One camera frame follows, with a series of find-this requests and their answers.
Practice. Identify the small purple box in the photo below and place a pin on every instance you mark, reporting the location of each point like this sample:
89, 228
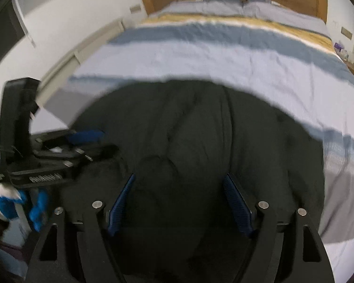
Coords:
338, 46

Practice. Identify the person's left hand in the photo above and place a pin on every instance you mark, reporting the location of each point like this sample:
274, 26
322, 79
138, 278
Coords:
8, 202

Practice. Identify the window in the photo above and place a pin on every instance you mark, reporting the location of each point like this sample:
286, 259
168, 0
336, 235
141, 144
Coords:
6, 32

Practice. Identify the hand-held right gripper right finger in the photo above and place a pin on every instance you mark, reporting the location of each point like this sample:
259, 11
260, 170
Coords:
239, 206

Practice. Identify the wall socket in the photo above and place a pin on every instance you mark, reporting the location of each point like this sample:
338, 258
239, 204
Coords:
135, 8
347, 33

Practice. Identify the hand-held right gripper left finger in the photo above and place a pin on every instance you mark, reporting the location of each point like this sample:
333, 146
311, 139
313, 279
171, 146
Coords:
118, 209

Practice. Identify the bed with striped duvet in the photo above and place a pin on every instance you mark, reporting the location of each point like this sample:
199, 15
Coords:
209, 56

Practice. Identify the clear small bottle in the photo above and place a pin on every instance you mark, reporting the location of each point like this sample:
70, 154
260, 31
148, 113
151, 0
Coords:
344, 54

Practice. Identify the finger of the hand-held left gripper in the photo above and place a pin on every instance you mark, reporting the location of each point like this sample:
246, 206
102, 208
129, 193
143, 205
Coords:
103, 151
87, 136

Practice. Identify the striped pillow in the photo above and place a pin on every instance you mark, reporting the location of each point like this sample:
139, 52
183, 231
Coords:
212, 4
283, 13

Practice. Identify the black puffer jacket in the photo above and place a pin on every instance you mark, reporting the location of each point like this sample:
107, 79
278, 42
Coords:
194, 168

